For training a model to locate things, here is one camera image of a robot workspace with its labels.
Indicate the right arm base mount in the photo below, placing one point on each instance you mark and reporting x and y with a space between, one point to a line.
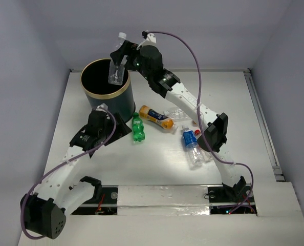
221 204

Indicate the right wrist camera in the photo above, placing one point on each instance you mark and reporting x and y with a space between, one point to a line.
149 39

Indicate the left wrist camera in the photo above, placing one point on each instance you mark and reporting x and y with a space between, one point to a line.
102 107

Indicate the green soda bottle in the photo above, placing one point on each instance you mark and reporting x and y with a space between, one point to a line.
137 128

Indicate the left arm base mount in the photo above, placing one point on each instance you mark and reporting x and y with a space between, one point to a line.
106 204

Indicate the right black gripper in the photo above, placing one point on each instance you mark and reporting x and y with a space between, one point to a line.
117 55

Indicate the blue label water bottle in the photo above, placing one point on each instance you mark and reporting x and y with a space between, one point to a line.
192 147

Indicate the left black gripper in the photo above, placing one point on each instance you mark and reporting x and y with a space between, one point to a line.
113 125

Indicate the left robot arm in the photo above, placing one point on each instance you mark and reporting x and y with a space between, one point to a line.
61 191

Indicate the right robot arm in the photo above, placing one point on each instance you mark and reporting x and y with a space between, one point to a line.
148 61

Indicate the red cap clear bottle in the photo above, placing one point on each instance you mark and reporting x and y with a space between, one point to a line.
208 157

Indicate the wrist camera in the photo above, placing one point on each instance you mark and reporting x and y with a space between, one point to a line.
102 107
149 39

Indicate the dark bin with gold rim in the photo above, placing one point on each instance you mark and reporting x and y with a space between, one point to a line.
119 99

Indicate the clear water bottle white cap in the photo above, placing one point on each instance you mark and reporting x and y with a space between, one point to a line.
116 72

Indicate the yellow milk tea bottle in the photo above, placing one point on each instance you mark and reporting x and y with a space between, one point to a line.
161 120

